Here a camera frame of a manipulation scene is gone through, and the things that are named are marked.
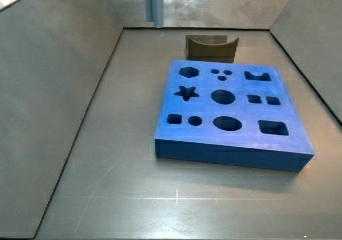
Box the light blue square-circle object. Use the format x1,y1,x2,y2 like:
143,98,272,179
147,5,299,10
145,0,163,28

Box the blue shape-sorting fixture block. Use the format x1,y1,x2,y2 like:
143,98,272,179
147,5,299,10
155,60,315,172

